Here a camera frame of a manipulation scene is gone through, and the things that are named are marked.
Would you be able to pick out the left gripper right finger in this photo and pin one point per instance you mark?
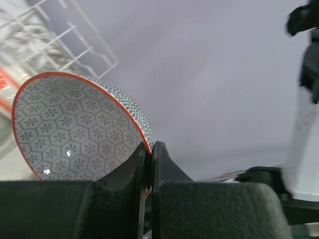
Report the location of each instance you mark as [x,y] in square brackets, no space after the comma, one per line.
[184,209]

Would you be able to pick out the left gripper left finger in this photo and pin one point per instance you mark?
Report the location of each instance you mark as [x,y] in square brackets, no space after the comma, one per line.
[110,208]

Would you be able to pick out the blue hexagon red-rim bowl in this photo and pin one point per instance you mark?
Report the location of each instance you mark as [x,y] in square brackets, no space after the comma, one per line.
[73,127]

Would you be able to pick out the orange floral bowl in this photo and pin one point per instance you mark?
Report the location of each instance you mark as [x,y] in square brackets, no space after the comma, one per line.
[8,89]

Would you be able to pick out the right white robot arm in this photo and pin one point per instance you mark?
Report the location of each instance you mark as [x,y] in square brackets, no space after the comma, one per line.
[297,181]

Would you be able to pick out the clear wire dish rack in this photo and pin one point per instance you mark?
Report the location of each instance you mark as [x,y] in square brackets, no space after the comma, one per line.
[44,35]

